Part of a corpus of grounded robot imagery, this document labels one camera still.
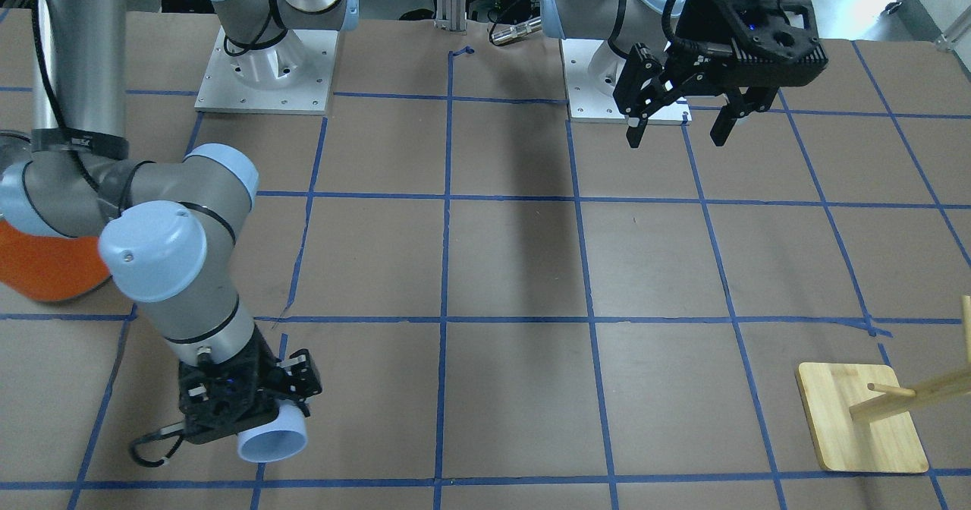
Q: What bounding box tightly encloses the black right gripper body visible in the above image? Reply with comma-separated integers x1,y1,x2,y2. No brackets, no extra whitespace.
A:
179,330,289,445

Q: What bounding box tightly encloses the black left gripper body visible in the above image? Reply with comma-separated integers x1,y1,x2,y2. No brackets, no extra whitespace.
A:
665,0,829,89

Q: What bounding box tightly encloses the light blue paper cup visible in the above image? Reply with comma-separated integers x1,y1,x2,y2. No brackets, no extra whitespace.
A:
237,401,308,464

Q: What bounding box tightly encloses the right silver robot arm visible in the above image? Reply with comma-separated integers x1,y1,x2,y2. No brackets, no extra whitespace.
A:
2,0,322,462

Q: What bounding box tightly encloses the orange cylindrical container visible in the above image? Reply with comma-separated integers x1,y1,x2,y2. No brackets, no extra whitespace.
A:
1,219,110,302

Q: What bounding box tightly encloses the wooden mug tree stand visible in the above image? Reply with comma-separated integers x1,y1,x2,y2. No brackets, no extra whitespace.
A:
795,294,971,474

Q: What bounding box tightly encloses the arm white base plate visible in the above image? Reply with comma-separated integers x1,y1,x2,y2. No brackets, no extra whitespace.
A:
560,37,693,125
194,30,341,115

